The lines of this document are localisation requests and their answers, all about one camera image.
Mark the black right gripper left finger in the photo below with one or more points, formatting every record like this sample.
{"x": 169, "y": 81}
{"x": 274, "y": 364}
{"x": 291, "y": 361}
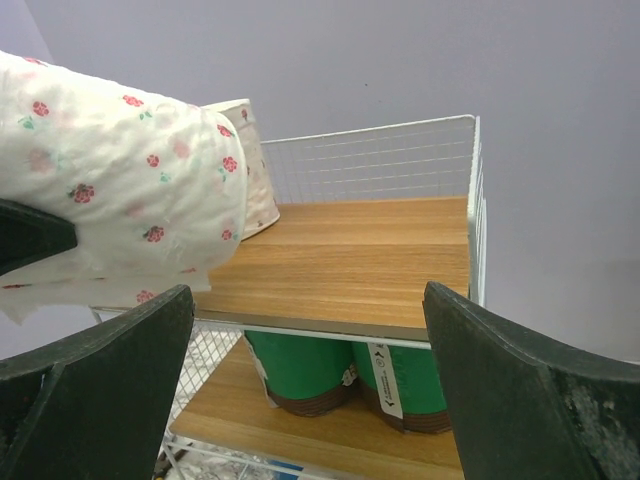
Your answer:
{"x": 95, "y": 405}

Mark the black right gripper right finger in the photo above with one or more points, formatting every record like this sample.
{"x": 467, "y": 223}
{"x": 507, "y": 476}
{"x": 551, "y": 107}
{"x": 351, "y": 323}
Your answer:
{"x": 525, "y": 406}

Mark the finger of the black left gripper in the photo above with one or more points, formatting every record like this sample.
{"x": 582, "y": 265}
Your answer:
{"x": 29, "y": 235}

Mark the green roll front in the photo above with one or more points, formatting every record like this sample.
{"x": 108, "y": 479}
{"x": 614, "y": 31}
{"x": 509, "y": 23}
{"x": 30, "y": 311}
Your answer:
{"x": 401, "y": 385}

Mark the green roll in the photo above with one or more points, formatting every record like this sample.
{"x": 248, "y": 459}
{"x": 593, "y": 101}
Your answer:
{"x": 401, "y": 385}
{"x": 305, "y": 376}

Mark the pink dotted roll front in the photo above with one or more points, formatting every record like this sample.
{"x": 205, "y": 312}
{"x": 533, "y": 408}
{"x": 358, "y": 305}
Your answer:
{"x": 156, "y": 188}

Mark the pink dotted roll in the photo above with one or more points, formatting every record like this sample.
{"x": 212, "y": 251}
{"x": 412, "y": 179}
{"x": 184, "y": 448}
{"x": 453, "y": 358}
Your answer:
{"x": 156, "y": 188}
{"x": 262, "y": 210}

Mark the green roll back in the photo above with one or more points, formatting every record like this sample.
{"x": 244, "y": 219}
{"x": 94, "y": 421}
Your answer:
{"x": 305, "y": 376}

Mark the white wire wooden shelf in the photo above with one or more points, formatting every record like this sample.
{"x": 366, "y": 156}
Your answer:
{"x": 367, "y": 218}

